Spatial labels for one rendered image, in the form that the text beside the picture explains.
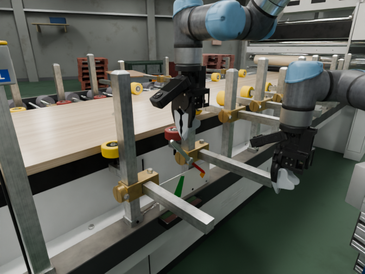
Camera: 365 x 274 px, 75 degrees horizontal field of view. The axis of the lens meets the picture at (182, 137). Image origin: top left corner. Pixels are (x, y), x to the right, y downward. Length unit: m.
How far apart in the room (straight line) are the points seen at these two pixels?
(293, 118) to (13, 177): 0.61
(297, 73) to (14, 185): 0.64
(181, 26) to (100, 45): 9.98
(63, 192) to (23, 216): 0.28
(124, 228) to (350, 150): 2.89
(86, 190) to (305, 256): 1.38
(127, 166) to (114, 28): 10.07
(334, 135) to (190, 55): 2.95
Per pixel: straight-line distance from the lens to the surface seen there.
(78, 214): 0.94
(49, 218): 0.90
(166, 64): 2.16
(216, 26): 0.54
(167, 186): 0.80
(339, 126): 3.40
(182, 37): 0.63
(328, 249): 1.92
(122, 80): 0.61
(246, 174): 0.77
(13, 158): 0.56
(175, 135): 0.91
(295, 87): 0.62
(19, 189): 0.58
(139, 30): 10.80
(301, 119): 0.63
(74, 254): 0.75
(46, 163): 0.81
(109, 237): 0.77
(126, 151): 0.66
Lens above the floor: 1.21
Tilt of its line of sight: 21 degrees down
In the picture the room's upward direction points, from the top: straight up
